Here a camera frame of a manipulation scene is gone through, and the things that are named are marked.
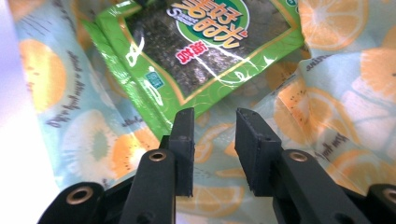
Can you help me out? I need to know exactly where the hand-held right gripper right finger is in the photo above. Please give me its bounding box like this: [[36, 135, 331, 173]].
[[233, 107, 372, 224]]

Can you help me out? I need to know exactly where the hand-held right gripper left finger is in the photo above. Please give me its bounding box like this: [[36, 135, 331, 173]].
[[119, 106, 196, 224]]

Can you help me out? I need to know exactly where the green seaweed snack packet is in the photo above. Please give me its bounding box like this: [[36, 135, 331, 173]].
[[81, 0, 306, 139]]

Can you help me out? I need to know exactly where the white table mat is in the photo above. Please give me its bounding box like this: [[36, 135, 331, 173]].
[[0, 0, 61, 224]]

